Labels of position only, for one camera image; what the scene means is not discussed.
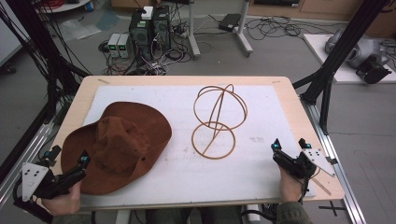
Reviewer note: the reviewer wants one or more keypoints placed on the black computer tower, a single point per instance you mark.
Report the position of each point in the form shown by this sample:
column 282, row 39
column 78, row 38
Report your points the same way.
column 140, row 34
column 162, row 29

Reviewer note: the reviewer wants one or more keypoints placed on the person's legs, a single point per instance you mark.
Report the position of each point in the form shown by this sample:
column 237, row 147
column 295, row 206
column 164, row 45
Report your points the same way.
column 193, row 216

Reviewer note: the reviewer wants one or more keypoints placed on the grey robot shell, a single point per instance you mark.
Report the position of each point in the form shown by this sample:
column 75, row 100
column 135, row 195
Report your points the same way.
column 361, row 49

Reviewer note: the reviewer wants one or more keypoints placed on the grey power supply unit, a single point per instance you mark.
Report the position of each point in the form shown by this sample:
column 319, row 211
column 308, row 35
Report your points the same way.
column 124, row 46
column 113, row 45

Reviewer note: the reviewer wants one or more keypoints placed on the aluminium rail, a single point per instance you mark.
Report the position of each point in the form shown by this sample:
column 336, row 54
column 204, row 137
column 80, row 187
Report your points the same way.
column 25, row 155
column 333, row 146

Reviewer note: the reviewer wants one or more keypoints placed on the white foam mat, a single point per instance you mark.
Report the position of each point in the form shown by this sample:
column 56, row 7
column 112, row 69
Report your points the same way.
column 186, row 180

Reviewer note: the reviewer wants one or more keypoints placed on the person's right hand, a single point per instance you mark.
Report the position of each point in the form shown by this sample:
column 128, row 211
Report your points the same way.
column 290, row 186

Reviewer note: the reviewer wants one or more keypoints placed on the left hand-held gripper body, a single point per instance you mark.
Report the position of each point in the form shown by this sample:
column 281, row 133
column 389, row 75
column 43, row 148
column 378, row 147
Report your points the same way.
column 49, row 183

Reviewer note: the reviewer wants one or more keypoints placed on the round white table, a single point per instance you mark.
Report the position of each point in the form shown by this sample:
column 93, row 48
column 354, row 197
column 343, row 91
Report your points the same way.
column 63, row 6

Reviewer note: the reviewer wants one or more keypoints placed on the black frame post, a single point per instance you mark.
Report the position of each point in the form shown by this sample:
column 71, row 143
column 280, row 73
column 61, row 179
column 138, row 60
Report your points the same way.
column 46, row 46
column 339, row 53

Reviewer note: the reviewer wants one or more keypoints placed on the beige tape strip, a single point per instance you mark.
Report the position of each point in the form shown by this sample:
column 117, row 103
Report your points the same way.
column 322, row 186

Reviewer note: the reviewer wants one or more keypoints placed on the white box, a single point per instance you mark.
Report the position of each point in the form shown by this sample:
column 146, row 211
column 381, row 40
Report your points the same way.
column 147, row 12

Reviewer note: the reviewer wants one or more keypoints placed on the person's left hand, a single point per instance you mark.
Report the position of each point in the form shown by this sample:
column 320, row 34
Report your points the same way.
column 63, row 202

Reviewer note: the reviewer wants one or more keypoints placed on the brown wide-brim hat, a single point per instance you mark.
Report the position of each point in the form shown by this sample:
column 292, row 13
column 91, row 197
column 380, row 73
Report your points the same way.
column 121, row 149

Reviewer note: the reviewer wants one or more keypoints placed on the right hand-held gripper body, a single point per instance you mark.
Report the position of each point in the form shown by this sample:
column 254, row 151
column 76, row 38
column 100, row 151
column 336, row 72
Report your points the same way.
column 299, row 165

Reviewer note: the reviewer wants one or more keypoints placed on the white floor board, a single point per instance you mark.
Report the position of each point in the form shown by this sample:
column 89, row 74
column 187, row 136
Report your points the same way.
column 342, row 74

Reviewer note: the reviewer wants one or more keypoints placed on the clear plastic sheet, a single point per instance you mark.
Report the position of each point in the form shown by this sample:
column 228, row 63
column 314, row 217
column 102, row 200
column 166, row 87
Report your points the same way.
column 79, row 29

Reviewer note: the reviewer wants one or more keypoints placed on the white metal stand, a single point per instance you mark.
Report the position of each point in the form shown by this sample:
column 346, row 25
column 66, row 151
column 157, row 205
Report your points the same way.
column 243, row 34

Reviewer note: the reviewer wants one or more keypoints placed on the black flat box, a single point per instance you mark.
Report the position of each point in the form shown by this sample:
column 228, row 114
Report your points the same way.
column 229, row 21

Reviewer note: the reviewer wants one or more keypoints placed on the blue tape roll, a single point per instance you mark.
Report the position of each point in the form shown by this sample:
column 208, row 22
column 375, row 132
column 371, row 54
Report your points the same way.
column 89, row 6

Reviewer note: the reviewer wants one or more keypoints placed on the black device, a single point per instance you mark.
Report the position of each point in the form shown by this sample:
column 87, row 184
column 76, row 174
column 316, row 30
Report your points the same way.
column 372, row 71

